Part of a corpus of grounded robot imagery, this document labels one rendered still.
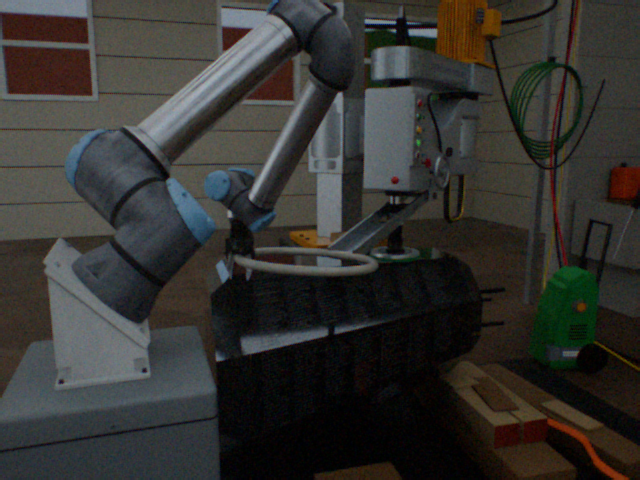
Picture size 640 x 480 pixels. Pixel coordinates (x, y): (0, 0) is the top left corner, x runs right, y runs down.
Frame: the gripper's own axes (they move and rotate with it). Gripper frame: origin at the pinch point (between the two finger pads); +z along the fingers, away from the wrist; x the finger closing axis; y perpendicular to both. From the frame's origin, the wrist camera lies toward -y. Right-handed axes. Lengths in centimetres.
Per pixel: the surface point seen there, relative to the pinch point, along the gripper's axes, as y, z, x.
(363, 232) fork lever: -42, -13, 41
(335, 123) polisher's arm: -113, -63, 22
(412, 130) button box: -39, -55, 58
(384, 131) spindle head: -46, -55, 47
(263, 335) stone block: -6.0, 22.7, 7.9
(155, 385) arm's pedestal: 81, 6, 4
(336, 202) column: -122, -20, 24
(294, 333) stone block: -10.4, 22.4, 18.6
